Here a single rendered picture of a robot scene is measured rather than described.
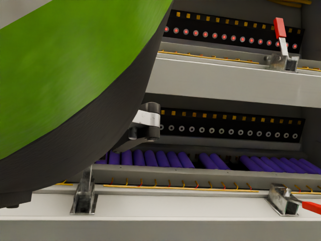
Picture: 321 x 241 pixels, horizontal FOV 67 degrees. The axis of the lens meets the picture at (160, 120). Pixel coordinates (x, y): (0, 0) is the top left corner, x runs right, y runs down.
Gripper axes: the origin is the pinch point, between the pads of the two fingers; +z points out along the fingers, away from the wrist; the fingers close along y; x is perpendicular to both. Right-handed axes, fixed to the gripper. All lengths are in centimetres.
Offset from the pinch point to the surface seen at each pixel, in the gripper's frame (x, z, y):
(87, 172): -3.0, 2.2, 0.0
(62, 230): -9.5, 1.7, -2.0
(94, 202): -6.6, 3.4, 1.1
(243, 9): 35.1, 14.4, 29.9
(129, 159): -0.5, 10.6, 5.5
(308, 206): -6.3, -2.6, 26.0
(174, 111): 9.0, 13.4, 13.4
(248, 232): -9.9, 1.9, 20.6
